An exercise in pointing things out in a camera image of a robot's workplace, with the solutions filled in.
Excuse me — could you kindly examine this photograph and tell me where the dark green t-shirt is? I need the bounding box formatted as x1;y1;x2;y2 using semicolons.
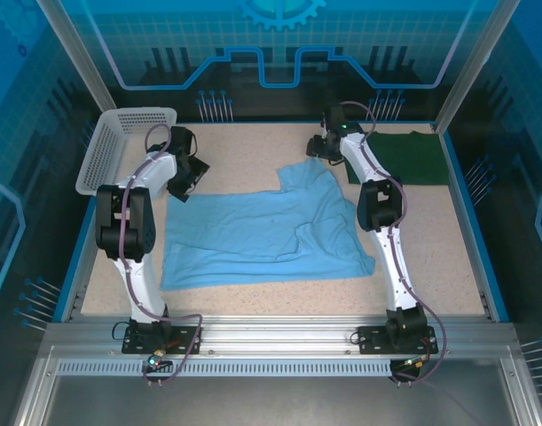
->
344;130;452;187

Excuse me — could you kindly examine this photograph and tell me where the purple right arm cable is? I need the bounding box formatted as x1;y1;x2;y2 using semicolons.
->
339;100;449;385

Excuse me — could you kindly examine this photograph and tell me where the light blue t-shirt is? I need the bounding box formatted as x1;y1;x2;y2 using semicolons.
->
159;160;377;293

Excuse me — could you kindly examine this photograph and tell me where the aluminium frame post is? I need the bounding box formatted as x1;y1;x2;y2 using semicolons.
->
432;0;522;133
35;0;117;113

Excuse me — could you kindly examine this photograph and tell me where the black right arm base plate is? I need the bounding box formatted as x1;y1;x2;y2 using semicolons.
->
357;325;436;356

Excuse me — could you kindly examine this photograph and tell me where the white perforated plastic basket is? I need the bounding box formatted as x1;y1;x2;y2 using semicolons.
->
75;106;178;199

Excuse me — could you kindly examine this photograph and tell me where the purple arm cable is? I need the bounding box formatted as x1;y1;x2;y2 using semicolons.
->
339;100;449;385
113;123;205;388

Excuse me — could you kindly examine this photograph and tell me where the aluminium frame rail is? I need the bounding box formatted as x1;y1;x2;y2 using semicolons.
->
43;313;516;361

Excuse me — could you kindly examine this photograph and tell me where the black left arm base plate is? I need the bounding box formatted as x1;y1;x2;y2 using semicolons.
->
122;319;205;356

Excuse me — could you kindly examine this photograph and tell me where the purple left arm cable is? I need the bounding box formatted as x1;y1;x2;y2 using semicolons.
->
113;123;205;388

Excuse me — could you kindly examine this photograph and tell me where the slotted white cable duct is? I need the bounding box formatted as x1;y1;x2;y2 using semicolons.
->
56;359;394;375

